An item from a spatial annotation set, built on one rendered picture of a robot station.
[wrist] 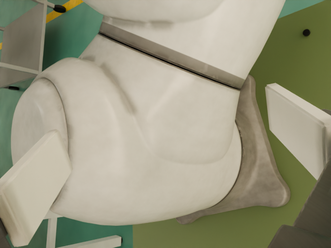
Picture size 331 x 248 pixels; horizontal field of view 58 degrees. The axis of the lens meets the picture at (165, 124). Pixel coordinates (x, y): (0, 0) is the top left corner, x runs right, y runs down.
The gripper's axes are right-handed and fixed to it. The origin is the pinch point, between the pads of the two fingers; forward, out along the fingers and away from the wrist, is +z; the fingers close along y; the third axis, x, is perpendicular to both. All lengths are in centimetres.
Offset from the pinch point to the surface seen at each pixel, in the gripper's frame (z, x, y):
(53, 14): 262, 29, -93
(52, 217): 141, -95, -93
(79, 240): 146, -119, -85
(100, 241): 113, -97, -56
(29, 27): 244, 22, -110
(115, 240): 118, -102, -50
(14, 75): 244, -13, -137
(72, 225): 155, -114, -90
